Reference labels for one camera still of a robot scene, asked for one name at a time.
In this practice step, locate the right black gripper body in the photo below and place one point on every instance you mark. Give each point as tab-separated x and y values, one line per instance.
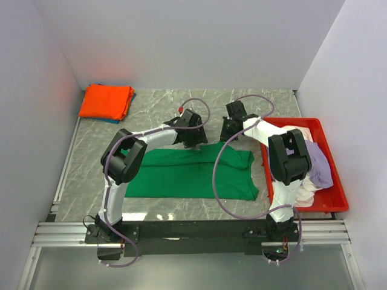
227	133

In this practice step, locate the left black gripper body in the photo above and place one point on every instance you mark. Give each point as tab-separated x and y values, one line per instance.
196	136

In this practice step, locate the green t shirt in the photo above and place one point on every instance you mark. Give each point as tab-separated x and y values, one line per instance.
204	173

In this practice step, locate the orange t shirt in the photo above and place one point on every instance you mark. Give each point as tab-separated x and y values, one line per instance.
104	102

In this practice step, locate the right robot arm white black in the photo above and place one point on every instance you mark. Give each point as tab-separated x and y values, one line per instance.
288	157

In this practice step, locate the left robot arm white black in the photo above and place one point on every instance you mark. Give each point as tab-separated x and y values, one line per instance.
123	157

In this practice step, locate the black base beam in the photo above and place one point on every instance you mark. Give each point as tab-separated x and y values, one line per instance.
190	237

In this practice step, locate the lavender t shirt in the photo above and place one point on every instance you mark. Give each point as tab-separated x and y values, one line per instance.
320	173

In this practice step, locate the pale pink t shirt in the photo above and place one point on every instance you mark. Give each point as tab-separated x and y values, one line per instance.
306	191

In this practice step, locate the red plastic bin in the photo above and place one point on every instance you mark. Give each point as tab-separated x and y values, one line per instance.
328	200

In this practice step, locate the aluminium frame rail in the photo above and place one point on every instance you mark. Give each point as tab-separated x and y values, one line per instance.
72	234

